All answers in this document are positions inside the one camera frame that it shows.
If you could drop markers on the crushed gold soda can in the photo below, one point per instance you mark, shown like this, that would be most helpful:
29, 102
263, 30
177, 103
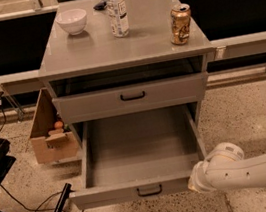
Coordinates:
180, 23

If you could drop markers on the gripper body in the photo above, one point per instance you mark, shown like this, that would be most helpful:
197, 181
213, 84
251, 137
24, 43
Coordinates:
197, 179

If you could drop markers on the cardboard box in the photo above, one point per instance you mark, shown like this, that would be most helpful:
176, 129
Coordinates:
49, 144

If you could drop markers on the white ceramic bowl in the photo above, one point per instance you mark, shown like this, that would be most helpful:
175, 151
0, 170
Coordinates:
72, 21

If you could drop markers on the small dark blue object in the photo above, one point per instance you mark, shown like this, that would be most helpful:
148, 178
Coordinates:
101, 5

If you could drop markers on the clear plastic water bottle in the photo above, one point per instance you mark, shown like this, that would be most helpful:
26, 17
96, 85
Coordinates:
118, 17

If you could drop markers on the orange fruit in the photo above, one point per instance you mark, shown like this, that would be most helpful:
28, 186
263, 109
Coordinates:
58, 125

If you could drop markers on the grey top drawer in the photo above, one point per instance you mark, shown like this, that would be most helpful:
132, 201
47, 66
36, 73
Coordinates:
131, 99

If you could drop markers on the grey drawer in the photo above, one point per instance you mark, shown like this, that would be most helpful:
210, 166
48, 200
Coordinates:
137, 155
131, 99

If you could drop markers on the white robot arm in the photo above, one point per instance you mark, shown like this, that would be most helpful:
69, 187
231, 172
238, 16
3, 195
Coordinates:
226, 168

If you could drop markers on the grey drawer cabinet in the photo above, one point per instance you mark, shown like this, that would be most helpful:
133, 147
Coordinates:
96, 60

